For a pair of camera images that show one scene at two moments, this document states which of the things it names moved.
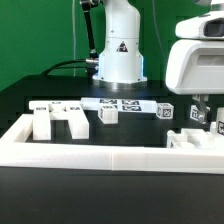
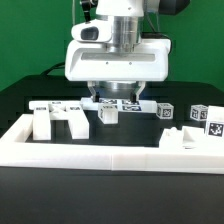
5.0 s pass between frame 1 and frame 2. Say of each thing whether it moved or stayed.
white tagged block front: stayed
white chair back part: stayed
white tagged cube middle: stayed
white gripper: moved
